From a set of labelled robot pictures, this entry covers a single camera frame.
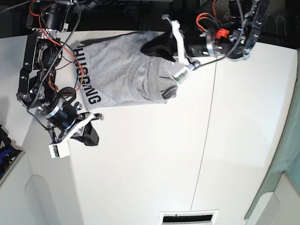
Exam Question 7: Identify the blue and black cable bundle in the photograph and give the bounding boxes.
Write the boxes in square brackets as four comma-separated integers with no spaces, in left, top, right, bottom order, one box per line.
[0,124,22,180]

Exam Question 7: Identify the grey t-shirt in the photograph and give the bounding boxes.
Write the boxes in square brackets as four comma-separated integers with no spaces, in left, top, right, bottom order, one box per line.
[73,31,178,111]

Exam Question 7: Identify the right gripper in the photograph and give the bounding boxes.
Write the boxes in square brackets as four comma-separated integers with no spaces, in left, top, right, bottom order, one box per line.
[38,97,99,146]

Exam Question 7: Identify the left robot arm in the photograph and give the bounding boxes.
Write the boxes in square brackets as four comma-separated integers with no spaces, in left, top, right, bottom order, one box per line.
[141,0,270,61]

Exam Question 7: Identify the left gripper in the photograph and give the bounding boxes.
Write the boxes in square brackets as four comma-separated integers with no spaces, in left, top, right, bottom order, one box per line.
[140,30,217,62]

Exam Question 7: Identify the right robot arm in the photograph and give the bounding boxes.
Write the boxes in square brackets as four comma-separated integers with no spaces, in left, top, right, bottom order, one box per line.
[16,0,101,150]

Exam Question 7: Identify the white slotted vent panel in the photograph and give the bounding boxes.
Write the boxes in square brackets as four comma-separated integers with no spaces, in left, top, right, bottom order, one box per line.
[159,210,219,225]

